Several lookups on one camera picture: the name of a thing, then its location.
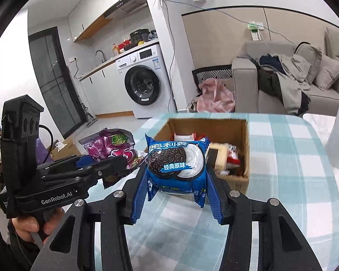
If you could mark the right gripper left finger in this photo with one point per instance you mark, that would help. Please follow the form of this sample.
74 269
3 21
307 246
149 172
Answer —
71 245

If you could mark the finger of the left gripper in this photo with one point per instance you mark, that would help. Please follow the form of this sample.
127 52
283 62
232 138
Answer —
84 160
116 166

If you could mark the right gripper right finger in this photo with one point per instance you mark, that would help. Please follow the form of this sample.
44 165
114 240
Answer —
282 246

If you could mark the purple candy bag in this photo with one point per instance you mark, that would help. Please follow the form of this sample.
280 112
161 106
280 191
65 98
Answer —
114 142

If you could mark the blue Oreo packet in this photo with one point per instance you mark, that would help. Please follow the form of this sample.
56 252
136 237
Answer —
177 167

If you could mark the clear cake roll pack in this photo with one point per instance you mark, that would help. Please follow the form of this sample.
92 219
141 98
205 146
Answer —
222 156

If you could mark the white red snack bag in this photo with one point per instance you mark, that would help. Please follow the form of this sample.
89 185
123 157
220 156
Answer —
191 137

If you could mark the person's left hand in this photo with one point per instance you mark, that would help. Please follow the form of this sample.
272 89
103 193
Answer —
25 226

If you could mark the small cardboard box floor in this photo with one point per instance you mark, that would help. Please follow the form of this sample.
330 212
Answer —
67 148

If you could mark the teal plaid tablecloth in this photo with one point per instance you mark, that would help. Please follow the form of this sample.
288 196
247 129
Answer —
287 161

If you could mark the black framed glass door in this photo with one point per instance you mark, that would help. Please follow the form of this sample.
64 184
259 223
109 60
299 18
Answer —
54 80

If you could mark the brown SF cardboard box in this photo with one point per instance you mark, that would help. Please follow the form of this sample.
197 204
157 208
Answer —
231 131

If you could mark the white washing machine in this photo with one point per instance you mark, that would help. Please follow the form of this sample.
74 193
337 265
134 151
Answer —
146 82

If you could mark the pink plastic bag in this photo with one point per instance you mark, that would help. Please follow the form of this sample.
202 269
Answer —
215 97

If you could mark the grey sofa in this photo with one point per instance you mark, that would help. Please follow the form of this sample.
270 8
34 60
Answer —
249 99

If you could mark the black patterned chair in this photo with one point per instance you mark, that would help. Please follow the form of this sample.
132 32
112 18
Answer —
216 71

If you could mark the range hood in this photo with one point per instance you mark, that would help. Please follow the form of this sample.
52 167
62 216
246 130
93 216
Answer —
123 8

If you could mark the grey clothes pile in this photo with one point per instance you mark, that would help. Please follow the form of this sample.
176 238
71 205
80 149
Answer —
284 77

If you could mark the grey cushion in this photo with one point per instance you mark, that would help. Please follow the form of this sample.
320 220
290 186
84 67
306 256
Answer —
313 55
328 73

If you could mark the white wall power strip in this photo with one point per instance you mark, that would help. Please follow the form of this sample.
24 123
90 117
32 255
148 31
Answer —
255 30

